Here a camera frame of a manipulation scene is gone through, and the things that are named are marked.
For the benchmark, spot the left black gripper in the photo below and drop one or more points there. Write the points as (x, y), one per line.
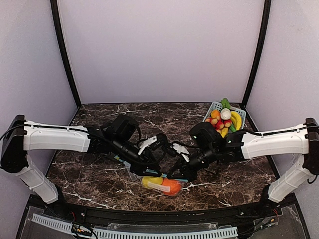
(145, 168)

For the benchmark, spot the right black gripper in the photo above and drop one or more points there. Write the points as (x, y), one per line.
(185, 171)

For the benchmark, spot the yellow toy mango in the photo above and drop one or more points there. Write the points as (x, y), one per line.
(149, 182)

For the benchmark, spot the clear zip bag blue zipper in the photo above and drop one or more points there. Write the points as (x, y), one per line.
(157, 188)

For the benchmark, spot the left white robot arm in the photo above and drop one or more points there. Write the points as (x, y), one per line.
(24, 136)

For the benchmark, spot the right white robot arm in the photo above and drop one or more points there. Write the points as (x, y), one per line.
(243, 145)

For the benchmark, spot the green toy vegetable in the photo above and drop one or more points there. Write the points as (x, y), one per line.
(229, 128)

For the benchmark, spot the small orange toy fruit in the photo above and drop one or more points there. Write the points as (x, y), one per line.
(216, 114)

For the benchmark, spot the white toy radish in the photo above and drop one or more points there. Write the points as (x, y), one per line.
(225, 114)

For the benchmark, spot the light blue perforated basket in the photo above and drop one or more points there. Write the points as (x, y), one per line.
(218, 105)

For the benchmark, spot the yellow toy banana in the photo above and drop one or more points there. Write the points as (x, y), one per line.
(236, 120)

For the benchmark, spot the green toy lettuce leaf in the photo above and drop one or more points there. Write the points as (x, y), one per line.
(225, 103)

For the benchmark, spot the black front rail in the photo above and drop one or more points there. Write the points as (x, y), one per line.
(98, 216)

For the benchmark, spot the white slotted cable duct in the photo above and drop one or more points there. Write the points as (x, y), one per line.
(83, 232)

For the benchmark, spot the right black frame post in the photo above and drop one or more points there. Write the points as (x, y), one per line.
(258, 52)

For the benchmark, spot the black frame post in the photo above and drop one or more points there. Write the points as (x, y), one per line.
(258, 52)
(63, 52)

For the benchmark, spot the left black frame post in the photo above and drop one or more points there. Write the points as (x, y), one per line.
(63, 52)

